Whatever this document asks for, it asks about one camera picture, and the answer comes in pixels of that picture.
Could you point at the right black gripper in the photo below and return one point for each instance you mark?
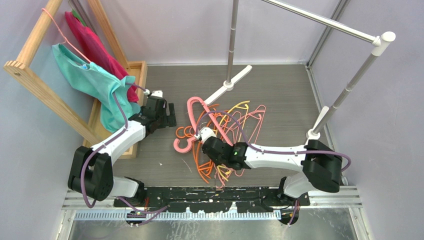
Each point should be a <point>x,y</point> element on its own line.
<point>217,161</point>

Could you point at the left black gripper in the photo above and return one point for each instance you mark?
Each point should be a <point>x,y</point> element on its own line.
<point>168,120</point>

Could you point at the yellow wire hanger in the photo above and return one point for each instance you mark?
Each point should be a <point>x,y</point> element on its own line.
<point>222,173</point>

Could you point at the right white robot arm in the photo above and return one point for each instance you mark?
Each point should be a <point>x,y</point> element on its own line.
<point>317,167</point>

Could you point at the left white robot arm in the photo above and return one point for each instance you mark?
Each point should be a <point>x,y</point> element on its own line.
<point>91,172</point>

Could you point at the teal mesh shirt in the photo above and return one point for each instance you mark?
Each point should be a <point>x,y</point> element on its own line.
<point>75,70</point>

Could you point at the magenta shirt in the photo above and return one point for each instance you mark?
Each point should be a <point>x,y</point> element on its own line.
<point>96,49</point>

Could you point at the pink hanger on wooden rack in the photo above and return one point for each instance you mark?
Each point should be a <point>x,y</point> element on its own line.
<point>65,39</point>

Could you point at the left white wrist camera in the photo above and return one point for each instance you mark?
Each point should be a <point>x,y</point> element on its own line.
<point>158,94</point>

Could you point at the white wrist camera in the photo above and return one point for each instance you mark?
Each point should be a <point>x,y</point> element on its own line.
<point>204,134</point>
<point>158,94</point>

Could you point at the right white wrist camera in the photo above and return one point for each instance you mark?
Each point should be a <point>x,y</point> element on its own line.
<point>204,134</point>

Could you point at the orange wire hanger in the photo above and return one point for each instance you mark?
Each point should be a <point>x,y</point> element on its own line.
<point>205,169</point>
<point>187,139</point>

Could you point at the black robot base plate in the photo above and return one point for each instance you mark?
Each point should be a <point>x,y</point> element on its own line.
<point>228,203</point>

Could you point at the wooden clothes rack frame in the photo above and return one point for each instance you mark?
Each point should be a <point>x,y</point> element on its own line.
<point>92,131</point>

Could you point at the metal clothes rail stand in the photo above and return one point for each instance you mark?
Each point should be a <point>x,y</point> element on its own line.
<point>380,44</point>

